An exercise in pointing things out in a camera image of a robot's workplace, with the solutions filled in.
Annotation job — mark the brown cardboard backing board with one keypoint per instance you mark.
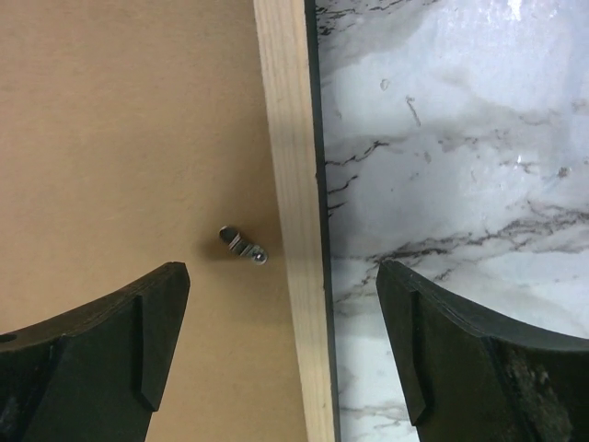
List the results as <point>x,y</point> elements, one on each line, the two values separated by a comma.
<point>135,133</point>

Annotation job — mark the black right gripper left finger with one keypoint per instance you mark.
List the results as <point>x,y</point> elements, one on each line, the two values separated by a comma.
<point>97,372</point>

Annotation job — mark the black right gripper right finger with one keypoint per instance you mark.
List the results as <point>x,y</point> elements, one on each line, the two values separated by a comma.
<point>469,373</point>

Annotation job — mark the wooden picture frame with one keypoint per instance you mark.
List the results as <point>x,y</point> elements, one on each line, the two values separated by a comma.
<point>292,111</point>

